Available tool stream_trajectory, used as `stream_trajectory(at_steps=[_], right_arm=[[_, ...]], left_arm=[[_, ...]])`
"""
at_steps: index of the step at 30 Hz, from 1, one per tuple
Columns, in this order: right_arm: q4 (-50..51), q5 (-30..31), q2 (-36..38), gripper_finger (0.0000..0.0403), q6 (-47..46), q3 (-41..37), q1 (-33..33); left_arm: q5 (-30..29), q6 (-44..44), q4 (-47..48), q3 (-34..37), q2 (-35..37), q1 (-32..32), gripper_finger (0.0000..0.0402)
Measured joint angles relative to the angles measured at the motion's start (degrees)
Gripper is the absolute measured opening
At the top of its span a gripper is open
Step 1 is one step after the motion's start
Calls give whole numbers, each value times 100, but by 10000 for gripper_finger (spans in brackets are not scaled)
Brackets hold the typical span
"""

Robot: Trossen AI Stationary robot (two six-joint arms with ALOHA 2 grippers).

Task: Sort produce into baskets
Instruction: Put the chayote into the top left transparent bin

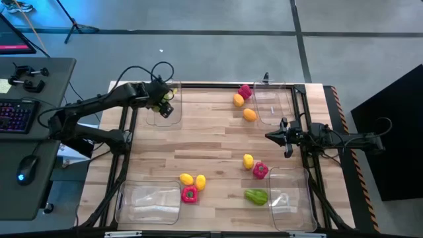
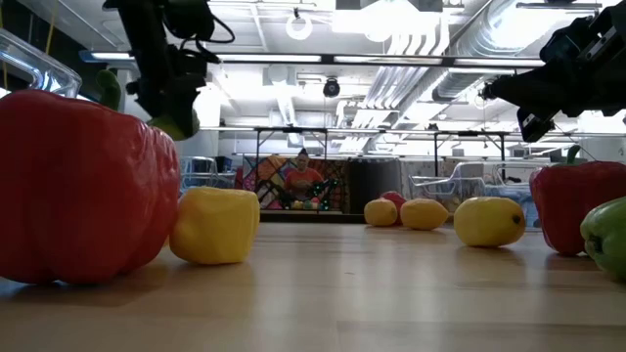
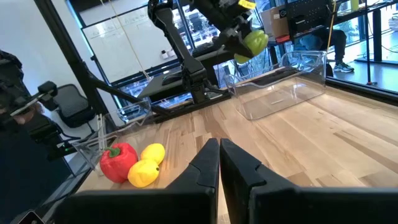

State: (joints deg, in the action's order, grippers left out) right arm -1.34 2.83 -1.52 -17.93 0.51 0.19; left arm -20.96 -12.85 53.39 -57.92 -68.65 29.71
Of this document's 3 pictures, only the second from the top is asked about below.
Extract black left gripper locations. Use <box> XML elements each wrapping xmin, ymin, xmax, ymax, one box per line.
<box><xmin>125</xmin><ymin>42</ymin><xmax>222</xmax><ymax>141</ymax></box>

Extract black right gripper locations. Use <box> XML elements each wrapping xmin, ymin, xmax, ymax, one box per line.
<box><xmin>481</xmin><ymin>2</ymin><xmax>626</xmax><ymax>144</ymax></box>

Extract green bell pepper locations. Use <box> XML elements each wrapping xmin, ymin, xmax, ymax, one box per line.
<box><xmin>146</xmin><ymin>110</ymin><xmax>201</xmax><ymax>142</ymax></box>
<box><xmin>579</xmin><ymin>196</ymin><xmax>626</xmax><ymax>281</ymax></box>

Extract red bell pepper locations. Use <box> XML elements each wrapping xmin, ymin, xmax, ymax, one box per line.
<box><xmin>380</xmin><ymin>190</ymin><xmax>408</xmax><ymax>227</ymax></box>
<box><xmin>528</xmin><ymin>144</ymin><xmax>626</xmax><ymax>257</ymax></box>
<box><xmin>0</xmin><ymin>68</ymin><xmax>181</xmax><ymax>286</ymax></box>

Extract yellow lemon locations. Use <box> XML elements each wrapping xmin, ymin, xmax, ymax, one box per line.
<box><xmin>168</xmin><ymin>186</ymin><xmax>261</xmax><ymax>266</ymax></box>
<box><xmin>363</xmin><ymin>198</ymin><xmax>399</xmax><ymax>228</ymax></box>
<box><xmin>399</xmin><ymin>198</ymin><xmax>450</xmax><ymax>232</ymax></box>
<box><xmin>453</xmin><ymin>196</ymin><xmax>527</xmax><ymax>248</ymax></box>

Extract clear plastic bin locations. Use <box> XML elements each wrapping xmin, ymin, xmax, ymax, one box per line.
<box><xmin>0</xmin><ymin>27</ymin><xmax>83</xmax><ymax>99</ymax></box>
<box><xmin>408</xmin><ymin>160</ymin><xmax>539</xmax><ymax>216</ymax></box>
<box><xmin>179</xmin><ymin>155</ymin><xmax>236</xmax><ymax>197</ymax></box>

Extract overhead light bar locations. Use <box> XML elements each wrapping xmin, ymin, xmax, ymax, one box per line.
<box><xmin>80</xmin><ymin>50</ymin><xmax>547</xmax><ymax>68</ymax></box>

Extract person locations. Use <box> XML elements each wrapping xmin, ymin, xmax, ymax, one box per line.
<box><xmin>285</xmin><ymin>148</ymin><xmax>325</xmax><ymax>202</ymax></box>

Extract black background screen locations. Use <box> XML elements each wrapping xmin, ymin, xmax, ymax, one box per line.
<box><xmin>347</xmin><ymin>156</ymin><xmax>403</xmax><ymax>215</ymax></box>

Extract black background rig frame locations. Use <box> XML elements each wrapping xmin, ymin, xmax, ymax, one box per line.
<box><xmin>253</xmin><ymin>125</ymin><xmax>510</xmax><ymax>178</ymax></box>

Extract white ring lamp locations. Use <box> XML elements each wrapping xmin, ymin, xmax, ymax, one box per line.
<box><xmin>285</xmin><ymin>12</ymin><xmax>314</xmax><ymax>42</ymax></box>

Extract black overhead camera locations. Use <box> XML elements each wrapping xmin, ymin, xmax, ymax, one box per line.
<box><xmin>322</xmin><ymin>76</ymin><xmax>342</xmax><ymax>99</ymax></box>

